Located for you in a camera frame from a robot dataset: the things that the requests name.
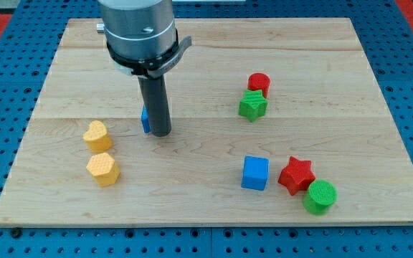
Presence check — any blue triangle block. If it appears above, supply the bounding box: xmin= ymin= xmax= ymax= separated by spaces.
xmin=141 ymin=106 xmax=151 ymax=133

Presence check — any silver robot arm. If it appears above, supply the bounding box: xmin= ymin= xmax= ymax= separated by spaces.
xmin=98 ymin=0 xmax=179 ymax=76

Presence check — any green star block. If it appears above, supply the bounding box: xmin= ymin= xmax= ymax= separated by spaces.
xmin=238 ymin=90 xmax=268 ymax=122

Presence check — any blue cube block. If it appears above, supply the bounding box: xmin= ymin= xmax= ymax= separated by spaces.
xmin=241 ymin=156 xmax=270 ymax=191

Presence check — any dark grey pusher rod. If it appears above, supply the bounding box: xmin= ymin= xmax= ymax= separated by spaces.
xmin=138 ymin=76 xmax=171 ymax=137

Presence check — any wooden board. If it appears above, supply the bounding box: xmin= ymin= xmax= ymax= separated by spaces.
xmin=0 ymin=18 xmax=413 ymax=228

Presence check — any red cylinder block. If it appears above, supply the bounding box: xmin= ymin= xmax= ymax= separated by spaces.
xmin=247 ymin=73 xmax=271 ymax=98

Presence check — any red star block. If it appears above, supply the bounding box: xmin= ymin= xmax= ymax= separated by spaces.
xmin=277 ymin=156 xmax=315 ymax=196

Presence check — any yellow heart block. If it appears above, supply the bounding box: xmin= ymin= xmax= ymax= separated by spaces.
xmin=82 ymin=120 xmax=113 ymax=153

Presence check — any yellow hexagon block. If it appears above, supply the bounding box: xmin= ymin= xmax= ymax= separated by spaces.
xmin=86 ymin=153 xmax=120 ymax=187

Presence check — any green cylinder block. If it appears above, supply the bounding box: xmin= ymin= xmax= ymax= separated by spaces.
xmin=303 ymin=180 xmax=338 ymax=215

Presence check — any black clamp with grey strap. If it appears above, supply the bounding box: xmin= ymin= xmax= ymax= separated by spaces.
xmin=106 ymin=31 xmax=192 ymax=79

